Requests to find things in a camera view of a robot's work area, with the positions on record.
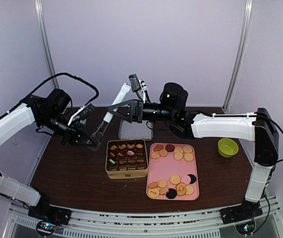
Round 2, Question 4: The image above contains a black sandwich cookie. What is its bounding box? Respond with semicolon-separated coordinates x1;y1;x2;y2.
188;174;197;184
165;188;177;199

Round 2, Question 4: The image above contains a silver tin lid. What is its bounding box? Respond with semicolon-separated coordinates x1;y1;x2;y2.
118;120;153;141

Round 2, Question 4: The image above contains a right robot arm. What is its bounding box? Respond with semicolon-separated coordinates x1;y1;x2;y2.
108;82;279;219

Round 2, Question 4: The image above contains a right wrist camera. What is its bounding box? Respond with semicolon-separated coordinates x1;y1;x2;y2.
128;74;149;103

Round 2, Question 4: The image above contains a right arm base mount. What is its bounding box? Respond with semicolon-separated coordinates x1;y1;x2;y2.
219;205;263;225

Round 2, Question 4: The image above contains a black sandwich cookie right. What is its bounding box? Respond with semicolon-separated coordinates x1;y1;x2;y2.
188;174;197;184

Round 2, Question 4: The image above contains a black sandwich cookie bottom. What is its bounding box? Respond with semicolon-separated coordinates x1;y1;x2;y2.
165;188;177;199

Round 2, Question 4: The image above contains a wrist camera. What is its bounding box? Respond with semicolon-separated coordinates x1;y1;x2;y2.
128;74;149;103
68;104;95;126

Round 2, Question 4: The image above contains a brown chocolate round cookie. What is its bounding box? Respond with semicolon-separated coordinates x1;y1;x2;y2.
165;144;175;152

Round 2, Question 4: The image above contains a metal tongs white handle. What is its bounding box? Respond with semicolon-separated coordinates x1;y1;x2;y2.
89;83;131;151

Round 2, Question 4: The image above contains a right aluminium frame post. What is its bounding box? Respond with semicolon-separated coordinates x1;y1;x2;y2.
222;0;254;113

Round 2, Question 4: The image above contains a pink round cookie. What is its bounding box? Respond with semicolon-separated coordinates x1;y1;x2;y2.
127;150;135;156
181;175;192;185

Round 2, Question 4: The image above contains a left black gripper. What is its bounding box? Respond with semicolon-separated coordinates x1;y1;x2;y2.
39;111;97;147

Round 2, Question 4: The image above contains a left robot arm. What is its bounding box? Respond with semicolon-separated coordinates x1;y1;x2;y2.
0;89;94;220

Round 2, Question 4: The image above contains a clock face round cookie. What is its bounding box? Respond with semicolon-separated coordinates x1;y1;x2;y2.
147;187;160;199

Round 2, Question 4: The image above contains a gold cookie tin box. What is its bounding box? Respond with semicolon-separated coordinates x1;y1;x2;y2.
105;139;148;179

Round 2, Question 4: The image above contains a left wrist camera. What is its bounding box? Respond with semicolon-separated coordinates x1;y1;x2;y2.
68;104;95;126

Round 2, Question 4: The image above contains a swirl butter cookie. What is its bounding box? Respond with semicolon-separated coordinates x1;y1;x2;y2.
175;182;186;191

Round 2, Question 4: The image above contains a pink plastic tray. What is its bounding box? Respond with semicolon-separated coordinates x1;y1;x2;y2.
146;143;200;201

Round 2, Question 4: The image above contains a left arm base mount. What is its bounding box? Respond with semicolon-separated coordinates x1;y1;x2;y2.
28;206;71;226

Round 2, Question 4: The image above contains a green plastic bowl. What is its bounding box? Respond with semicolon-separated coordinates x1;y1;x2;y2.
217;138;239;158

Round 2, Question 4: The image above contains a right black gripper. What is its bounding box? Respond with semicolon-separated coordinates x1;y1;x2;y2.
107;99;176;123

